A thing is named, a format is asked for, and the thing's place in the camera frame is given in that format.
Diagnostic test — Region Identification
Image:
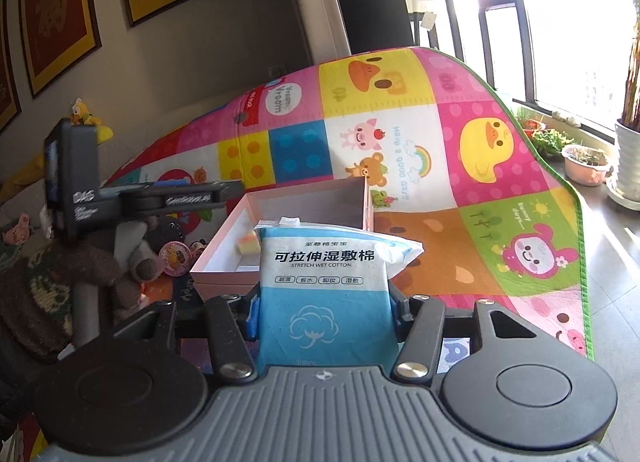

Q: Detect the yellow pudding toy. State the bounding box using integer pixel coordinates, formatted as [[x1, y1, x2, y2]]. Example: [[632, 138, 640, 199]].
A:
[[236, 231, 260, 256]]

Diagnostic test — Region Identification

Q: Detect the blue cotton pad pack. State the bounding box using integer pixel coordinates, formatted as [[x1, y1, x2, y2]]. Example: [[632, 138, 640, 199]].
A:
[[257, 231, 423, 371]]

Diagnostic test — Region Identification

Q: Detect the black plush toy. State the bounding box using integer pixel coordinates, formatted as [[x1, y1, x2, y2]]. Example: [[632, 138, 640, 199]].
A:
[[144, 216, 185, 271]]

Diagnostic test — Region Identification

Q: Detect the yellow tiger plush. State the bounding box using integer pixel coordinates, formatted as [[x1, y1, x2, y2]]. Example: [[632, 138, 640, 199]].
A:
[[0, 153, 44, 203]]

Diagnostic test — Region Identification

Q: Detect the pink cardboard box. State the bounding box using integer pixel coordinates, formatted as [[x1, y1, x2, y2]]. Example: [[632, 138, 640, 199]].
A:
[[191, 176, 373, 300]]

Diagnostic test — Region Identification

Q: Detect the pink green cloth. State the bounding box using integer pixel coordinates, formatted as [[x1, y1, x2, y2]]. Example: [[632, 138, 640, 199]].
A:
[[2, 213, 30, 245]]

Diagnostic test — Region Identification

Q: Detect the yellow banana plush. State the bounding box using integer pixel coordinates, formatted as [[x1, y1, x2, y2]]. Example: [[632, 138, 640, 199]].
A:
[[70, 98, 114, 145]]

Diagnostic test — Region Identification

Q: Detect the dark framed picture left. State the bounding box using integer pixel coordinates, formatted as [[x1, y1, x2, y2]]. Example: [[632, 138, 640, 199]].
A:
[[0, 0, 22, 132]]

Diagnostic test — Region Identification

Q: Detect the red gold framed picture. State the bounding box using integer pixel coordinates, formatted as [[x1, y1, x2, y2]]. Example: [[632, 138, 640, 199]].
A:
[[18, 0, 101, 97]]

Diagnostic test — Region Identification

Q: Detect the colourful cartoon play mat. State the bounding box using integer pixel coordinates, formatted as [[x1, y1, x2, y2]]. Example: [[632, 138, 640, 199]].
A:
[[98, 45, 597, 462]]

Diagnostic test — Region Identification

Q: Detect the pink flower pot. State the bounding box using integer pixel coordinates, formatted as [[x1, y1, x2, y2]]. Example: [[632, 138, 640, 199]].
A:
[[562, 144, 613, 186]]

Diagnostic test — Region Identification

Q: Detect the white plant pot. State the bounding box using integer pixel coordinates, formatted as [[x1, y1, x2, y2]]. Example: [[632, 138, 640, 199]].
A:
[[606, 120, 640, 212]]

